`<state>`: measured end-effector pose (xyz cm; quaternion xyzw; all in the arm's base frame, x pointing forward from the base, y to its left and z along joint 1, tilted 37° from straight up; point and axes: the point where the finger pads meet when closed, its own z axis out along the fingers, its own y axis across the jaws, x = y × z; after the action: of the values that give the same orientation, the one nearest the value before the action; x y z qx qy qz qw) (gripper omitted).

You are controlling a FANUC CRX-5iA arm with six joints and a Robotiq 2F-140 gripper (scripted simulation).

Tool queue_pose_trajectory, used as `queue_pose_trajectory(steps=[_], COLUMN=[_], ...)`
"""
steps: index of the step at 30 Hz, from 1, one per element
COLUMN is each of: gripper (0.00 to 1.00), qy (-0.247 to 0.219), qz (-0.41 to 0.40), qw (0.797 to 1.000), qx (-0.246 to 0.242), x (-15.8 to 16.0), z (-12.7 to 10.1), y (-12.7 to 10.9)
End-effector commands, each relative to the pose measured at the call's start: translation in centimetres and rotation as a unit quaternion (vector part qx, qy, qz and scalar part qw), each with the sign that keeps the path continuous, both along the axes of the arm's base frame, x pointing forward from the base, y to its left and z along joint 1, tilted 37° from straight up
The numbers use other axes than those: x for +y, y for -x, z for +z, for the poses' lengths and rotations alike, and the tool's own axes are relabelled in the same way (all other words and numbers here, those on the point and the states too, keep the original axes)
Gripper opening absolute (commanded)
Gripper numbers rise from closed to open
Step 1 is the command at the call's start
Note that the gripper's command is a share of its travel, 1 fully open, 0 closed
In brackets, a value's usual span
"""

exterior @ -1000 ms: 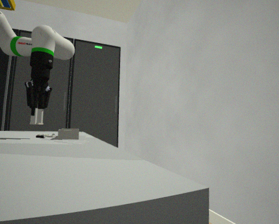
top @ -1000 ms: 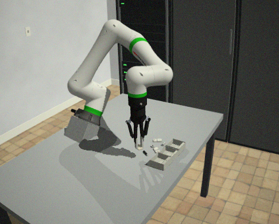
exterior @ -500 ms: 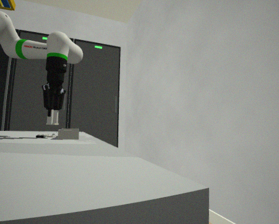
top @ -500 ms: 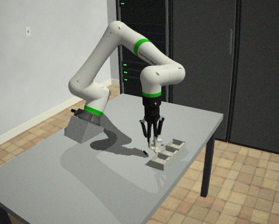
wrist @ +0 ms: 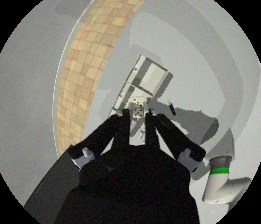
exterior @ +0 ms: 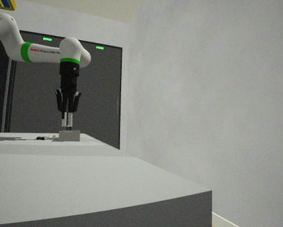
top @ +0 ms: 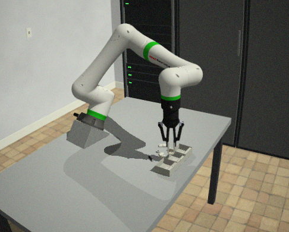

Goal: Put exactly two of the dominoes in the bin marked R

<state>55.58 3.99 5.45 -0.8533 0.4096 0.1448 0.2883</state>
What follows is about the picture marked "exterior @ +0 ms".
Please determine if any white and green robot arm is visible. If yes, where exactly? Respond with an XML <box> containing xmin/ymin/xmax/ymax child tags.
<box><xmin>0</xmin><ymin>13</ymin><xmax>91</xmax><ymax>77</ymax></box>

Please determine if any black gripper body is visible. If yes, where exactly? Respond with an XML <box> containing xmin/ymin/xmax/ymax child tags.
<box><xmin>60</xmin><ymin>73</ymin><xmax>77</xmax><ymax>97</ymax></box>

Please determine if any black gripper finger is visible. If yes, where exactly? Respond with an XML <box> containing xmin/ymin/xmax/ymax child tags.
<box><xmin>68</xmin><ymin>90</ymin><xmax>81</xmax><ymax>125</ymax></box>
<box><xmin>55</xmin><ymin>89</ymin><xmax>69</xmax><ymax>126</ymax></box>

